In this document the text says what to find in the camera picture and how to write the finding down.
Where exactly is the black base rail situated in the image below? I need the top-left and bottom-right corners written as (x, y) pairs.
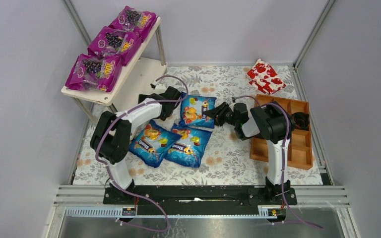
top-left (103, 185), bottom-right (298, 216)

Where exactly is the blue candy bag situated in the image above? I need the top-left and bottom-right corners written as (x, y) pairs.
top-left (164, 124), bottom-right (212, 168)
top-left (179, 92), bottom-right (216, 128)
top-left (128, 120), bottom-right (181, 168)

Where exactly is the black orange rolled item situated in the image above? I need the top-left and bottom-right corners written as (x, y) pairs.
top-left (292, 112), bottom-right (310, 131)

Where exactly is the red poppy folded cloth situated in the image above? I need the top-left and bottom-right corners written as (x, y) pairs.
top-left (246, 59), bottom-right (287, 95)

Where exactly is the aluminium frame post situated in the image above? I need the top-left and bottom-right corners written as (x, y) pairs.
top-left (293, 0), bottom-right (337, 68)

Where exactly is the purple candy bag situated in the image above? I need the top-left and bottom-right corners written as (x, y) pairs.
top-left (65, 54), bottom-right (122, 93)
top-left (87, 26), bottom-right (143, 66)
top-left (109, 6), bottom-right (158, 40)

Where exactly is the white two-tier shelf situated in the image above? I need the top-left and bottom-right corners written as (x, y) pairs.
top-left (61, 17), bottom-right (167, 124)

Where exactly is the wooden compartment tray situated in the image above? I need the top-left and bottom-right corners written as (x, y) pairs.
top-left (250, 94), bottom-right (314, 170)

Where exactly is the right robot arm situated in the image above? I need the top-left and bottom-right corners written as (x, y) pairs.
top-left (202, 101), bottom-right (295, 199)

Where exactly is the floral table mat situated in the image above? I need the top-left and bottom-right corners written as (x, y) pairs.
top-left (71, 65), bottom-right (323, 185)

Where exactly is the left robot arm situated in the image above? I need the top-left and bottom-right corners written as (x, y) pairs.
top-left (90, 86), bottom-right (182, 194)

